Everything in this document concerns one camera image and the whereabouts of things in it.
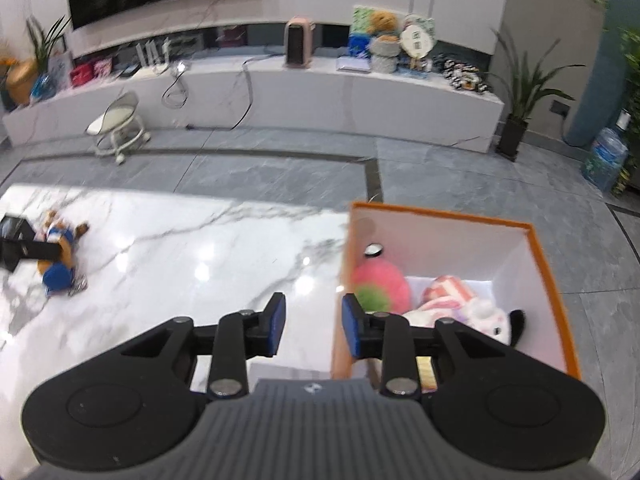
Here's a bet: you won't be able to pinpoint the black charger box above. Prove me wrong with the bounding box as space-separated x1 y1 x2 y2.
1 214 35 273

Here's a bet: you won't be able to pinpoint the pink fluffy peach plush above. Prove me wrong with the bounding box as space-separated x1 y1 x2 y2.
352 259 411 314

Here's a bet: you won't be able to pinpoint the brown dog plush blue outfit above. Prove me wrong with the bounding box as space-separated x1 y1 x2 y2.
37 209 90 296

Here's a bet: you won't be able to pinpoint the striped hat panda plush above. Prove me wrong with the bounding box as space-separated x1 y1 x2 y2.
404 275 526 347

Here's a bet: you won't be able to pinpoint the orange storage box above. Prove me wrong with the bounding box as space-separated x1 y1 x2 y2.
337 203 580 378

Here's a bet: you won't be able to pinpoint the pink wallet case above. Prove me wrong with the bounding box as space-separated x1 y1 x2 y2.
416 356 437 391

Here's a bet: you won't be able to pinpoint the metal keyring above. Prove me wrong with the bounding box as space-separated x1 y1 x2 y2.
67 275 88 297

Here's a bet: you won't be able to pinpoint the white stool chair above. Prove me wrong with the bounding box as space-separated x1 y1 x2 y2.
85 91 151 165

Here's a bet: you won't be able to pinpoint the white wifi router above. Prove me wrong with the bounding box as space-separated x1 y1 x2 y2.
134 37 170 75

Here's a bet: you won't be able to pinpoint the white marble tv bench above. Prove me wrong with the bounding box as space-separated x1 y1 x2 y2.
2 55 503 153

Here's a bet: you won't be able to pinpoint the grey tablet notebook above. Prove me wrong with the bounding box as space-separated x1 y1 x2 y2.
336 56 371 74

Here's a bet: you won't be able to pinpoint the black white cow toys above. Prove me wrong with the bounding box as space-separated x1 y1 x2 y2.
442 58 491 94

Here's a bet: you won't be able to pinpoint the potted long leaf plant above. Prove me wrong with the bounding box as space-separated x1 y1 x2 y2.
489 29 584 162

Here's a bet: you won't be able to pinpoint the round paper fan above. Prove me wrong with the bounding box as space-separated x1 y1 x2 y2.
399 14 436 73

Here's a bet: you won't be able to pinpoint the pink space heater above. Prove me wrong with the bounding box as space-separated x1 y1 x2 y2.
284 16 314 68

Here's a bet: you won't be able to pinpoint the blue water jug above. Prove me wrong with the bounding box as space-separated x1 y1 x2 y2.
582 128 628 193

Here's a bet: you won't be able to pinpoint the brown teddy bear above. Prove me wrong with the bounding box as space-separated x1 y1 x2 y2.
368 10 398 41

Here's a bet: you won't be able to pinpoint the black power cable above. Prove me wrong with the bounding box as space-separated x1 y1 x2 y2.
185 51 281 132

